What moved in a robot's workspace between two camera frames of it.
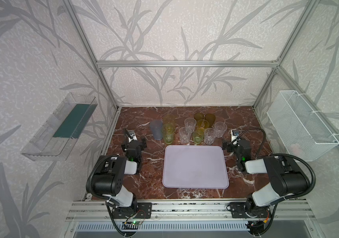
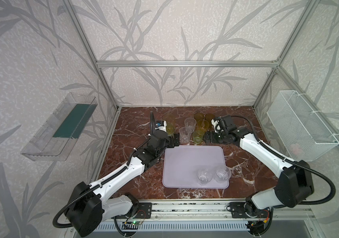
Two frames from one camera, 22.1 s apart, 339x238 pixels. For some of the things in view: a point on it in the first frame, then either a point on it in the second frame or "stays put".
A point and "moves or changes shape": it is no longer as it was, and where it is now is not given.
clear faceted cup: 209,134 moves or changes shape
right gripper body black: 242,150 → 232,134
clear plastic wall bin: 55,140 stays put
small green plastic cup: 197,135 stays put
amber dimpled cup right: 210,119 stays put
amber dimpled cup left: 198,116 stays put
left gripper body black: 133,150 → 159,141
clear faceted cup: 220,127 moves or changes shape
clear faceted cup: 185,133 stays put
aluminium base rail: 190,211 stays put
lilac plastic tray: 195,166 stays put
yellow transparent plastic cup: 201,124 stays put
